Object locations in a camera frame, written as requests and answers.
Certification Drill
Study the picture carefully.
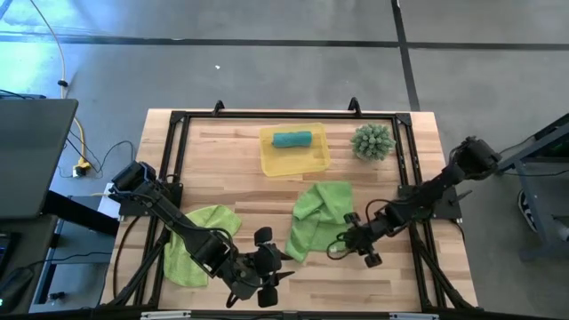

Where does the white paper sheet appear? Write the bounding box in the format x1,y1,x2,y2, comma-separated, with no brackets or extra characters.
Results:
96,181,128,219

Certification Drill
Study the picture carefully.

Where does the teal microfiber towel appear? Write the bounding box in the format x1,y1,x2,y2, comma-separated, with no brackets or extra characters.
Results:
271,130,314,149

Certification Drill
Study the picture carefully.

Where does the grey cabinet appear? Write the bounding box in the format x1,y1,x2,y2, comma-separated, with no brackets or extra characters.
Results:
28,217,116,315

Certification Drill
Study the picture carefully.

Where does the black device with light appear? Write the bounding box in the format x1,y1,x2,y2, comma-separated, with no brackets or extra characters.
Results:
0,266,36,315

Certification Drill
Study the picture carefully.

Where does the dark grey metal stand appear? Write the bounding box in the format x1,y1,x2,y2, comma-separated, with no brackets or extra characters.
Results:
490,113,569,261

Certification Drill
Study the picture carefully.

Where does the black desk support beam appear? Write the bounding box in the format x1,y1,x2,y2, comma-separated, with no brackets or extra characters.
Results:
42,189,121,237

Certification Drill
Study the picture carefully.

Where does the black aluminium frame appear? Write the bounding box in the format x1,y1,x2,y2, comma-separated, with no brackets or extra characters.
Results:
100,108,481,319

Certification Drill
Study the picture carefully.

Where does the yellow translucent plastic basket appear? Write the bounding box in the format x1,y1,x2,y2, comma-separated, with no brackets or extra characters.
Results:
259,122,332,178

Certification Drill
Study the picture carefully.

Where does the lime green microfiber towel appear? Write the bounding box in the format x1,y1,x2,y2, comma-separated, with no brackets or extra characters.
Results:
163,204,244,288

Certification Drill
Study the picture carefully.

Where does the silver metal bracket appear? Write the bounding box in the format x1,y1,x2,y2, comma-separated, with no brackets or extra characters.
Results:
140,310,192,320
389,312,439,320

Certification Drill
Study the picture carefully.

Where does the thin black cable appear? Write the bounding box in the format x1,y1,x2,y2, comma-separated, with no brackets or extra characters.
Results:
56,131,137,180

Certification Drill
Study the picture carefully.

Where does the person's shoe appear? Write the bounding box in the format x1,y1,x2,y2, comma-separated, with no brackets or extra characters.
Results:
517,189,541,233

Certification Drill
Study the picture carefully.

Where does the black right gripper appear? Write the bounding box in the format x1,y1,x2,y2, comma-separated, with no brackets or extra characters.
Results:
344,212,383,269

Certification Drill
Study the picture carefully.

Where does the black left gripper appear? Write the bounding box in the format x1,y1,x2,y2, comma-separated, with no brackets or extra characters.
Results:
251,226,295,309

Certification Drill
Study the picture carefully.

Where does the green artificial potted plant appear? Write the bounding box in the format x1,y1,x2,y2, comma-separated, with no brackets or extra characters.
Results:
349,123,397,163

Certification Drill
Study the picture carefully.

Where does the yellow power cable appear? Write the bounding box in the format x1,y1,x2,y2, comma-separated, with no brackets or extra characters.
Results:
28,0,93,178

